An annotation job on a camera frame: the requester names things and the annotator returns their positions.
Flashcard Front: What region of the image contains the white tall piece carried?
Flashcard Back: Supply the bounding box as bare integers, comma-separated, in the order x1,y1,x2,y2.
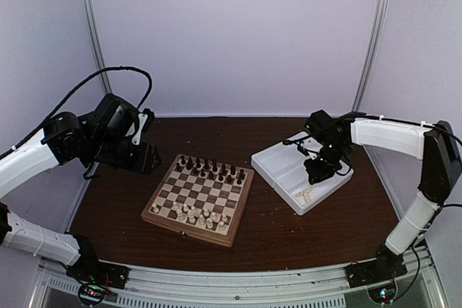
188,206,196,224

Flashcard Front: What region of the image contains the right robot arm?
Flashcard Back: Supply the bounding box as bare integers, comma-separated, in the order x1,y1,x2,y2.
304,110,461,281

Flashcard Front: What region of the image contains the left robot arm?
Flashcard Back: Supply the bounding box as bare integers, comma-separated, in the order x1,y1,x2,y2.
1,94,162,282

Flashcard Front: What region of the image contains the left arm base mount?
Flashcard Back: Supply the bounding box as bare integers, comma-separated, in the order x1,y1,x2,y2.
66,235,129,289

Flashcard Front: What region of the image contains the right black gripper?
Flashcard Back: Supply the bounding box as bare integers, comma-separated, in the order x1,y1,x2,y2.
303,141,348,185

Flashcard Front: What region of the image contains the front aluminium rail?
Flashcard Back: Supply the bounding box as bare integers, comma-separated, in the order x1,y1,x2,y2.
32,246,441,308

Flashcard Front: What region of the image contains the dark king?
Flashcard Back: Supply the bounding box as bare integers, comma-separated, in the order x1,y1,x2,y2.
212,159,218,172

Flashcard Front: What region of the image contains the white plastic tray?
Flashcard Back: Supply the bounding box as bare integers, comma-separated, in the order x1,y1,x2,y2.
251,131,354,216

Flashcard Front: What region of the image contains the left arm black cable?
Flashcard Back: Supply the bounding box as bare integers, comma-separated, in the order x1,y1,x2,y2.
0,65,153,159

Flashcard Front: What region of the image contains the wooden chess board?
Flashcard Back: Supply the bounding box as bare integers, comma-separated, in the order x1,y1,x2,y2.
141,154,255,247

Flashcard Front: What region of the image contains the right aluminium frame post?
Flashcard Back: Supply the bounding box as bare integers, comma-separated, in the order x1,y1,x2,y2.
352,0,389,112

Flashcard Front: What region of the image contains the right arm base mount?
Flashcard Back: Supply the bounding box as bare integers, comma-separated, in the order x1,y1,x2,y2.
345,245,407,288

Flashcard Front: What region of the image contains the pile of white chess pieces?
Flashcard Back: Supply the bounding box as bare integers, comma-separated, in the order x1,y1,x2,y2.
295,187,313,204

